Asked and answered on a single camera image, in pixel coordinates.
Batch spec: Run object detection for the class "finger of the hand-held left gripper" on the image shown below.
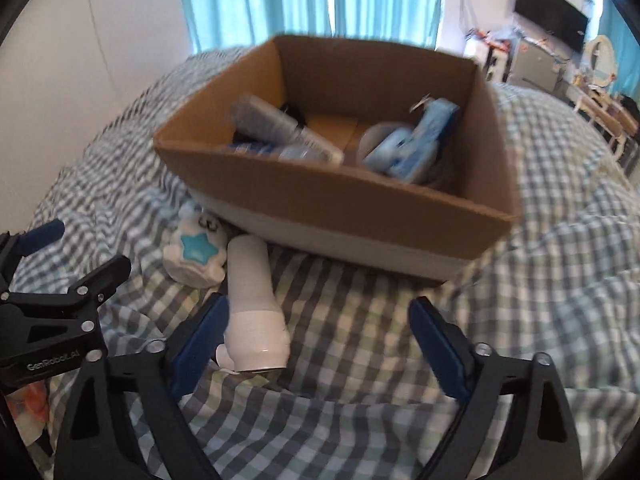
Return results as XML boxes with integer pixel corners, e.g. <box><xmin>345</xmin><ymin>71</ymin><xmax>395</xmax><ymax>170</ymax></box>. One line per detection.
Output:
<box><xmin>0</xmin><ymin>255</ymin><xmax>132</xmax><ymax>333</ymax></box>
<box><xmin>0</xmin><ymin>219</ymin><xmax>66</xmax><ymax>291</ymax></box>

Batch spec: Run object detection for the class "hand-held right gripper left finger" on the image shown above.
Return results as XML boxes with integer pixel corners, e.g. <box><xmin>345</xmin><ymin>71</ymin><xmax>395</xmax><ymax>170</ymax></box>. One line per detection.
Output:
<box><xmin>52</xmin><ymin>292</ymin><xmax>232</xmax><ymax>480</ymax></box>

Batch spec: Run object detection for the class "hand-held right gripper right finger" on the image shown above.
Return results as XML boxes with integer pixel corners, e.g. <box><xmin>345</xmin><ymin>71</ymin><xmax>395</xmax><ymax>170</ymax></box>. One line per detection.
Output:
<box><xmin>407</xmin><ymin>296</ymin><xmax>583</xmax><ymax>480</ymax></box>

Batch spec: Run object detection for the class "white plastic bottle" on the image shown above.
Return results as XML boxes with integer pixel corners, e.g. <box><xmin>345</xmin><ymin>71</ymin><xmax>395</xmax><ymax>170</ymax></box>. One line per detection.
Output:
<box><xmin>217</xmin><ymin>234</ymin><xmax>292</xmax><ymax>373</ymax></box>

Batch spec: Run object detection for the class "cardboard box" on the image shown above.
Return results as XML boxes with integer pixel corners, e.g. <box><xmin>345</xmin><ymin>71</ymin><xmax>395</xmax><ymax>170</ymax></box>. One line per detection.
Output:
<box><xmin>152</xmin><ymin>35</ymin><xmax>523</xmax><ymax>288</ymax></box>

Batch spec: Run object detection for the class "blue tissue pack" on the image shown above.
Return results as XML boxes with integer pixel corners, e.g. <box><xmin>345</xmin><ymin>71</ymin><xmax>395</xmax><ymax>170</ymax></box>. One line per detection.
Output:
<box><xmin>364</xmin><ymin>99</ymin><xmax>460</xmax><ymax>181</ymax></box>

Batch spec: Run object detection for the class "white squeeze tube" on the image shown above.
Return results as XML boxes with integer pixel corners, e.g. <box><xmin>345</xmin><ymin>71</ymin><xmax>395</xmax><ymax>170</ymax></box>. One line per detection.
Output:
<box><xmin>231</xmin><ymin>92</ymin><xmax>346</xmax><ymax>165</ymax></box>

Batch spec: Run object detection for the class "small black object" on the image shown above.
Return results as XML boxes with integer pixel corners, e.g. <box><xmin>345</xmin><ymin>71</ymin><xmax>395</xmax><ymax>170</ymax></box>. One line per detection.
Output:
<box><xmin>282</xmin><ymin>102</ymin><xmax>308</xmax><ymax>128</ymax></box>

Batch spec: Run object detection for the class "orange patterned cloth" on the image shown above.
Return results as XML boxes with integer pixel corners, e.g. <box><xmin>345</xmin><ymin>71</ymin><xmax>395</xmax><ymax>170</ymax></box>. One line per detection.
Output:
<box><xmin>10</xmin><ymin>382</ymin><xmax>49</xmax><ymax>441</ymax></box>

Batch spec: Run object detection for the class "white toy with blue star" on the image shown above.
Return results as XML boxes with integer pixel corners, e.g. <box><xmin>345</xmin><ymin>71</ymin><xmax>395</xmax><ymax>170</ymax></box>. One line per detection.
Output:
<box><xmin>162</xmin><ymin>202</ymin><xmax>226</xmax><ymax>288</ymax></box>

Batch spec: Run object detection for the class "checked blanket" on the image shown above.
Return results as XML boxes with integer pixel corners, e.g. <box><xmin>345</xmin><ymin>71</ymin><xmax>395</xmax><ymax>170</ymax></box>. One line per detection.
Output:
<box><xmin>10</xmin><ymin>47</ymin><xmax>640</xmax><ymax>480</ymax></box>

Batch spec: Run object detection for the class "white dressing table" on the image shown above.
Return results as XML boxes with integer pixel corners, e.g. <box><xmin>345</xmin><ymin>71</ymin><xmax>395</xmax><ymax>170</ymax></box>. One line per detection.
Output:
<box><xmin>565</xmin><ymin>77</ymin><xmax>628</xmax><ymax>161</ymax></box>

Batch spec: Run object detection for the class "silver small fridge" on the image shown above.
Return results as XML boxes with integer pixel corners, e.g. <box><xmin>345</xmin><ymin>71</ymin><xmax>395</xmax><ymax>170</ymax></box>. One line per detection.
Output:
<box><xmin>507</xmin><ymin>42</ymin><xmax>566</xmax><ymax>96</ymax></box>

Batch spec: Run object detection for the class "black bag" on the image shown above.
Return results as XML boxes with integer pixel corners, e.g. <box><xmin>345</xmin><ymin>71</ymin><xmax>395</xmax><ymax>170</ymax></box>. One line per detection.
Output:
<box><xmin>620</xmin><ymin>95</ymin><xmax>640</xmax><ymax>128</ymax></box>

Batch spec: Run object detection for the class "oval vanity mirror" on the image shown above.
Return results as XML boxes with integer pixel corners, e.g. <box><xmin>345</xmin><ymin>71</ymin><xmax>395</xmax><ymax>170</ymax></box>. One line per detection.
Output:
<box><xmin>584</xmin><ymin>35</ymin><xmax>618</xmax><ymax>91</ymax></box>

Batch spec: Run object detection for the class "narrow teal curtain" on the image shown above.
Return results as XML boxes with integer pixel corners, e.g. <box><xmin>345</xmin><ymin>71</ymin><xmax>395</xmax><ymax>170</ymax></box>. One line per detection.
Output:
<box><xmin>597</xmin><ymin>0</ymin><xmax>640</xmax><ymax>106</ymax></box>

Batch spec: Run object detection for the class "black wall television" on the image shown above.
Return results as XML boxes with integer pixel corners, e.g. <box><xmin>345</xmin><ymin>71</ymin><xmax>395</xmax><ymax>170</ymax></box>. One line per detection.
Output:
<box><xmin>515</xmin><ymin>0</ymin><xmax>590</xmax><ymax>53</ymax></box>

